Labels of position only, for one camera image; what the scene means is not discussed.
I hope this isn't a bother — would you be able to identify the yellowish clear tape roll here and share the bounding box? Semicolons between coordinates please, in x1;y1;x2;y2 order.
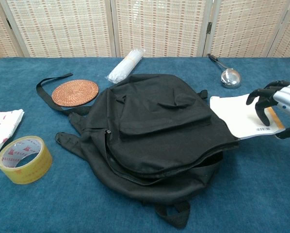
0;135;53;184

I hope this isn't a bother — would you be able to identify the white tissue pack red print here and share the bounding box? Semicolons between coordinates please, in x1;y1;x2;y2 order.
0;109;24;159

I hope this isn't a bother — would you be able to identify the steel ladle black handle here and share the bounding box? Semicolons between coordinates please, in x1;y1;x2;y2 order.
207;53;242;89

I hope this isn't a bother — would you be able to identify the round woven rattan coaster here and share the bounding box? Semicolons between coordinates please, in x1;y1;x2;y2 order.
51;81;99;107

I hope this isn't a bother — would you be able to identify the blue carpet table cover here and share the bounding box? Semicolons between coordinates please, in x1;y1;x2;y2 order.
0;57;290;233

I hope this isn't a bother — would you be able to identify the yellow and white book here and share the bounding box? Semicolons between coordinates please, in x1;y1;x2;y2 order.
209;94;286;141

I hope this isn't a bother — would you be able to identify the plastic-wrapped white cup stack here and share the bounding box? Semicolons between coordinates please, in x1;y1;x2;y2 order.
105;49;145;84

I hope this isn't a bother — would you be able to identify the woven bamboo folding screen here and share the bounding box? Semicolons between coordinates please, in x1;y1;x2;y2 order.
0;0;290;63

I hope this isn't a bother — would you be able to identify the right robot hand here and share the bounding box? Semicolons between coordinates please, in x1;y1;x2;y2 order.
246;80;290;140

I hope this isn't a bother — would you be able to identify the black fabric backpack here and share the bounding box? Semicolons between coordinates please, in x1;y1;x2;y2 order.
35;72;240;229

